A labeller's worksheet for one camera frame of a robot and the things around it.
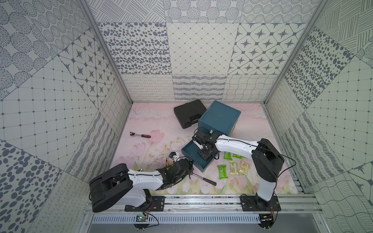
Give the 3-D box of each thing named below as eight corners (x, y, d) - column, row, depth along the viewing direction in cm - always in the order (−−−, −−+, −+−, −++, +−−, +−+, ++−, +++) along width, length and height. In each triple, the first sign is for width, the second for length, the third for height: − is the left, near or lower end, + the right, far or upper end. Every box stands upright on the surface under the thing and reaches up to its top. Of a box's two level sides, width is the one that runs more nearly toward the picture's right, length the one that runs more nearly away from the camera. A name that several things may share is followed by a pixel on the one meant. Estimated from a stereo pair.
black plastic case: (183, 129, 105) (182, 125, 101) (172, 112, 116) (171, 108, 112) (210, 117, 113) (210, 113, 109) (197, 102, 124) (198, 98, 120)
